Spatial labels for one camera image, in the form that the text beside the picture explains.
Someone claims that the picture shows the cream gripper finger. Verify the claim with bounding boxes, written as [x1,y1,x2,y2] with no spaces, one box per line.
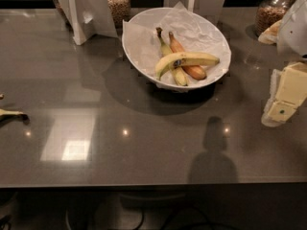
[258,20,281,45]
[261,62,307,127]

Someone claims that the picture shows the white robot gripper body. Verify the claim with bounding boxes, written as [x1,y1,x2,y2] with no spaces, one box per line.
[277,0,307,59]

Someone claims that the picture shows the yellow banana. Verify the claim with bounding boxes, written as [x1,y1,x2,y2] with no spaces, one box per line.
[154,52,220,80]

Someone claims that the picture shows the orange-brown ripe banana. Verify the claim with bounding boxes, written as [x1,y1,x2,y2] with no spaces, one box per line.
[169,32,207,81]

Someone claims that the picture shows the white bowl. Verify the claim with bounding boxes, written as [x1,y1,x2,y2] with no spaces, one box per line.
[121,6,232,92]

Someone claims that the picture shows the yellow-green banana underneath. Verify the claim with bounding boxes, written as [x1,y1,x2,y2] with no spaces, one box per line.
[155,27,188,86]

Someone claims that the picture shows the right glass jar of nuts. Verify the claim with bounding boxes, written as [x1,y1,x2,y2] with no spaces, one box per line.
[254,0,295,35]

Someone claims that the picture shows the glass jar of nuts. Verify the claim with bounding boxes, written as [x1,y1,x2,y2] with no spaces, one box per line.
[107,0,130,28]
[254,0,295,35]

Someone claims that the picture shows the white crumpled paper liner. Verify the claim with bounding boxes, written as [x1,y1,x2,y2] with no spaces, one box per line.
[122,1,231,88]

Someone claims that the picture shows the left glass jar of nuts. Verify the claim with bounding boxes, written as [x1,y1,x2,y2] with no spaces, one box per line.
[107,0,130,28]

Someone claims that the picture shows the left white cardboard stand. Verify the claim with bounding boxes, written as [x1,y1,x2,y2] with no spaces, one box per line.
[59,0,117,45]

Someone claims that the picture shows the black cables under table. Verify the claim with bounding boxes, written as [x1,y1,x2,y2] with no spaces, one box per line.
[63,204,244,230]

